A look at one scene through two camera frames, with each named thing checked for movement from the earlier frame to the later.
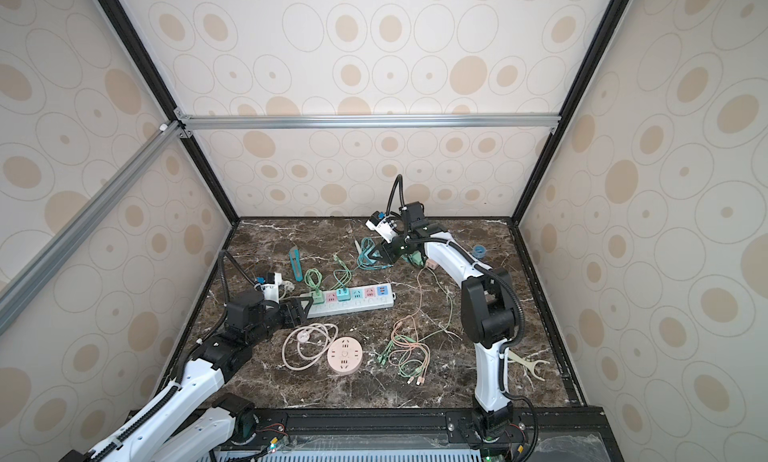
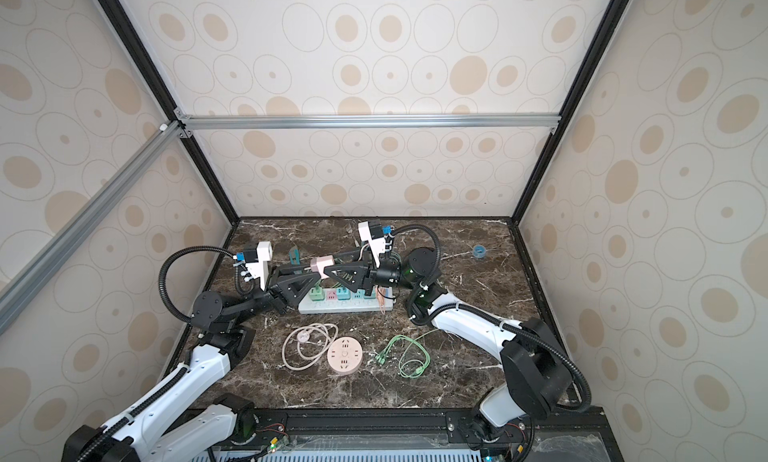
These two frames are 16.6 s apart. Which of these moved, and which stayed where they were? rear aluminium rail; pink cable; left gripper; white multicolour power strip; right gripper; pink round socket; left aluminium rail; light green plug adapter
Moved: left gripper; right gripper; pink cable
Stayed: white multicolour power strip; pink round socket; left aluminium rail; light green plug adapter; rear aluminium rail
